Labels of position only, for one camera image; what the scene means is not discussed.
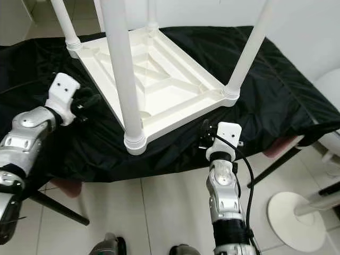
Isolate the white plastic table top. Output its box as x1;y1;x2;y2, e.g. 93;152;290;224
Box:
68;27;241;155

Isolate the black metal table leg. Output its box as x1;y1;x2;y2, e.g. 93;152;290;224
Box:
27;189;90;226
247;149;301;188

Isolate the pink table edge piece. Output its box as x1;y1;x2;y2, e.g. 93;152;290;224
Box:
263;135;306;159

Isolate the black cloth table cover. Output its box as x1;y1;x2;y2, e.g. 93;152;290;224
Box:
0;25;340;184

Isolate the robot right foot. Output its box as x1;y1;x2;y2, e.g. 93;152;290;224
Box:
169;243;202;255

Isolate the white round stand base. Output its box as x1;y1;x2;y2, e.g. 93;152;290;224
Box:
267;191;340;253

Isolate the white round chair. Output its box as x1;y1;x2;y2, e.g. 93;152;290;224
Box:
313;69;340;139

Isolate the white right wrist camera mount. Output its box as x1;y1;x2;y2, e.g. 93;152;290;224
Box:
207;122;243;162

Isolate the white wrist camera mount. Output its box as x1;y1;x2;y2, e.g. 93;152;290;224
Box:
45;73;81;126
207;122;243;162

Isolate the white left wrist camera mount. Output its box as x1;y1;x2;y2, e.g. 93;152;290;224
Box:
45;73;81;126

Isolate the black metal frame bar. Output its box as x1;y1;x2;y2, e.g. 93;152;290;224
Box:
319;181;340;198

